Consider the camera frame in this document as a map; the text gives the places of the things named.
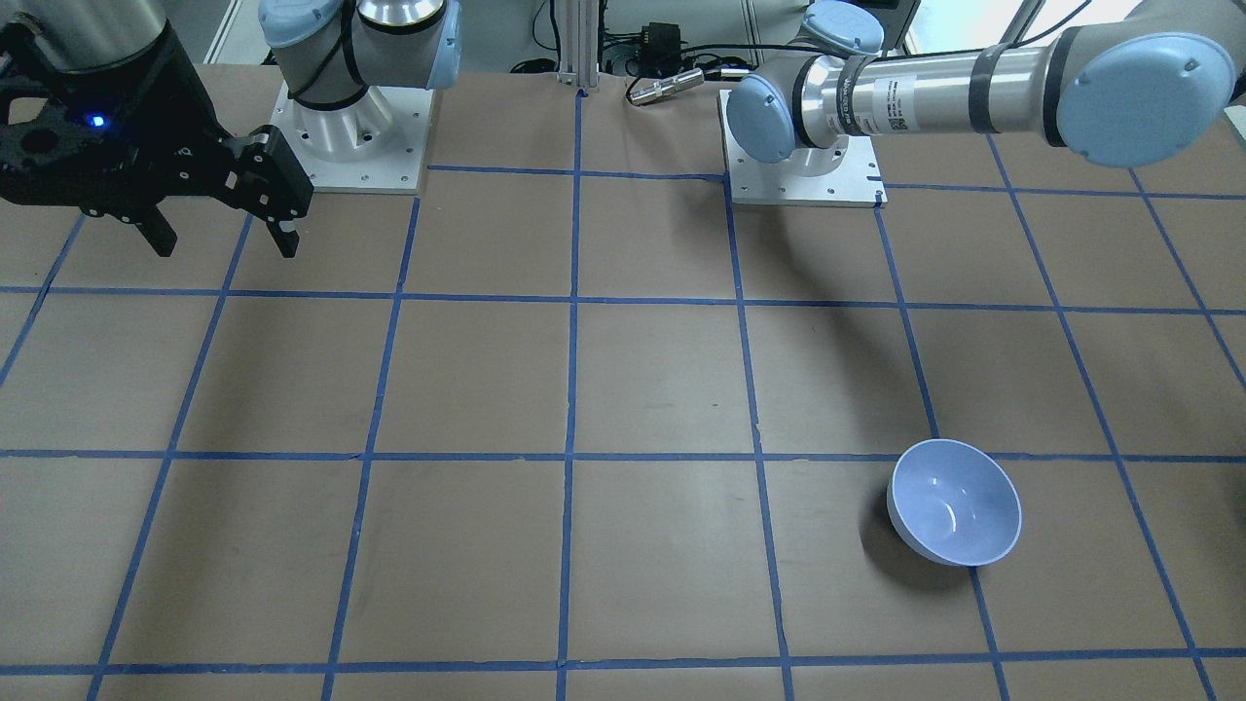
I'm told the aluminium frame post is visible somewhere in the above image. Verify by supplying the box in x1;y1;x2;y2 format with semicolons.
548;1;606;93

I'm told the silver cylindrical connector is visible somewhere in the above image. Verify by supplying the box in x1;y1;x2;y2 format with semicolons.
625;68;705;107

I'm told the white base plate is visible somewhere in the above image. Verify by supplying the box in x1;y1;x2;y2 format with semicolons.
719;90;888;207
270;86;439;195

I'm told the blue bowl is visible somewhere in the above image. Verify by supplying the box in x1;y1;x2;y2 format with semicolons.
886;438;1023;568

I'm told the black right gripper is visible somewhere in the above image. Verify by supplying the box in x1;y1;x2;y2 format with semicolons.
2;21;312;259

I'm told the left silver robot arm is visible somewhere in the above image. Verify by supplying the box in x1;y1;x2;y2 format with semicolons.
721;1;1245;168

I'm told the black power adapter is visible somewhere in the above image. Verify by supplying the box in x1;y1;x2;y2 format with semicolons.
638;21;682;64

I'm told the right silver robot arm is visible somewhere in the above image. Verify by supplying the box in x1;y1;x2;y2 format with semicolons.
2;1;461;258

